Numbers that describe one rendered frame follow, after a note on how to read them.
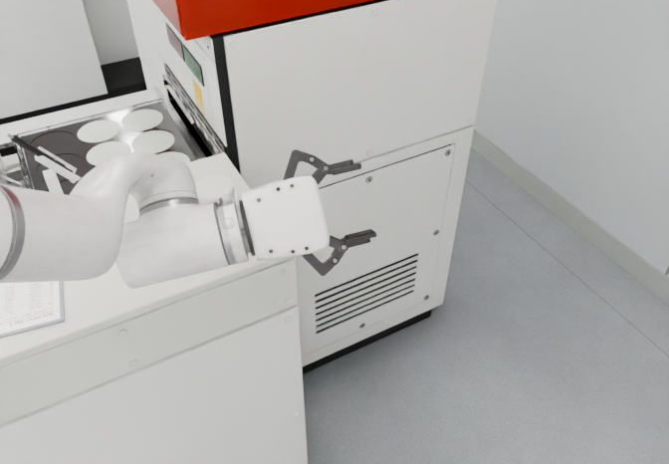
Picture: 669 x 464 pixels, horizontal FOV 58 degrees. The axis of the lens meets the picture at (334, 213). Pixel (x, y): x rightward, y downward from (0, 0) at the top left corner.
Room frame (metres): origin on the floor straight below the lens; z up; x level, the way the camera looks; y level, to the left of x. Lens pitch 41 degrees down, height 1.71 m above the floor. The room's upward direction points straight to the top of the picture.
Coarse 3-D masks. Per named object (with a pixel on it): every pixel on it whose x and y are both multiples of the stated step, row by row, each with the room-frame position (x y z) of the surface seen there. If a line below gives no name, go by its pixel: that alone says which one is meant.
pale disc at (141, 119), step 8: (136, 112) 1.34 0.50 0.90; (144, 112) 1.34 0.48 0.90; (152, 112) 1.34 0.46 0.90; (128, 120) 1.30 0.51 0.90; (136, 120) 1.30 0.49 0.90; (144, 120) 1.30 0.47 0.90; (152, 120) 1.30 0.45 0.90; (160, 120) 1.30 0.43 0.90; (128, 128) 1.26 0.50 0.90; (136, 128) 1.26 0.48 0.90; (144, 128) 1.26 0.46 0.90
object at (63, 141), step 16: (128, 112) 1.34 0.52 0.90; (160, 112) 1.34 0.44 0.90; (64, 128) 1.26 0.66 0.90; (160, 128) 1.26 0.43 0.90; (176, 128) 1.26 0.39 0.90; (32, 144) 1.19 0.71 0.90; (48, 144) 1.19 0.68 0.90; (64, 144) 1.19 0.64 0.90; (80, 144) 1.19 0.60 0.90; (96, 144) 1.19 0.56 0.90; (128, 144) 1.19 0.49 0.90; (176, 144) 1.19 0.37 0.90; (32, 160) 1.13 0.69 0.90; (64, 160) 1.13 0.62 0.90; (80, 160) 1.13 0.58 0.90; (192, 160) 1.13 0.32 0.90; (32, 176) 1.07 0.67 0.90; (80, 176) 1.07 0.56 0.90; (64, 192) 1.01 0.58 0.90
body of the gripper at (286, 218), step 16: (304, 176) 0.62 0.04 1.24; (256, 192) 0.60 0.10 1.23; (272, 192) 0.60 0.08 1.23; (288, 192) 0.60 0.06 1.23; (304, 192) 0.60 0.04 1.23; (240, 208) 0.58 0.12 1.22; (256, 208) 0.58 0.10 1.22; (272, 208) 0.58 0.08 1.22; (288, 208) 0.59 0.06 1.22; (304, 208) 0.59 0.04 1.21; (320, 208) 0.59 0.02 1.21; (256, 224) 0.57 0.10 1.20; (272, 224) 0.57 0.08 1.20; (288, 224) 0.57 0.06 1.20; (304, 224) 0.58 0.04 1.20; (320, 224) 0.58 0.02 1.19; (256, 240) 0.56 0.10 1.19; (272, 240) 0.56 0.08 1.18; (288, 240) 0.56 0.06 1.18; (304, 240) 0.56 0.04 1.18; (320, 240) 0.57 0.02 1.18; (256, 256) 0.55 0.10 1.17; (272, 256) 0.55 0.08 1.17; (288, 256) 0.55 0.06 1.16
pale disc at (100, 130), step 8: (96, 120) 1.30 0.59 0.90; (104, 120) 1.30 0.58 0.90; (80, 128) 1.26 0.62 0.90; (88, 128) 1.26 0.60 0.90; (96, 128) 1.26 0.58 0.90; (104, 128) 1.26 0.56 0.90; (112, 128) 1.26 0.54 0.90; (80, 136) 1.22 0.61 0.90; (88, 136) 1.22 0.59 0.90; (96, 136) 1.22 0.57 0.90; (104, 136) 1.22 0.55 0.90; (112, 136) 1.22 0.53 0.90
